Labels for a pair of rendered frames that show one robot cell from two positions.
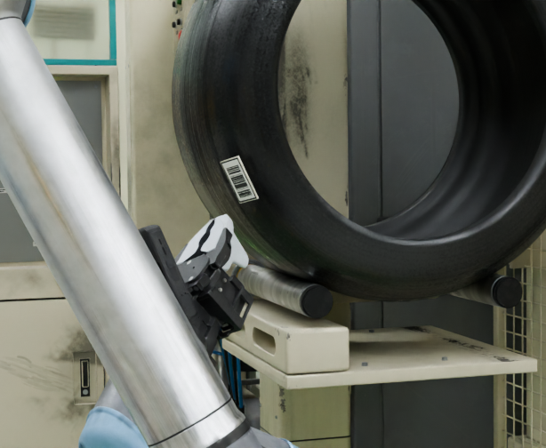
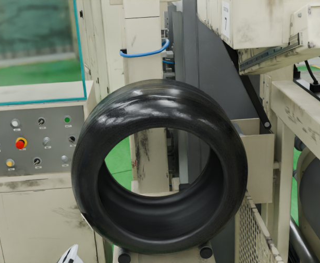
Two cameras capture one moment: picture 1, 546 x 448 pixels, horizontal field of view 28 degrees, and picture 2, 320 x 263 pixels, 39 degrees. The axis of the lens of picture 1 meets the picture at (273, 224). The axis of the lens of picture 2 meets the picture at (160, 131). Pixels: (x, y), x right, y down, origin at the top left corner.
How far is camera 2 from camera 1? 95 cm
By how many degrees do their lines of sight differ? 23
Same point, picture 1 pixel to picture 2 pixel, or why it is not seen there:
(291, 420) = not seen: hidden behind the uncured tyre
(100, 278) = not seen: outside the picture
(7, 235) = (52, 163)
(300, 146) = (145, 157)
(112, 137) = not seen: hidden behind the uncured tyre
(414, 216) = (187, 193)
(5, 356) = (54, 207)
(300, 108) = (145, 142)
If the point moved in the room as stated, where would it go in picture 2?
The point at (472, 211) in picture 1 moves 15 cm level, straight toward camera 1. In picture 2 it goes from (211, 194) to (198, 214)
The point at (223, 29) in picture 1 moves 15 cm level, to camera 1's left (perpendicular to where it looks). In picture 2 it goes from (75, 167) to (32, 165)
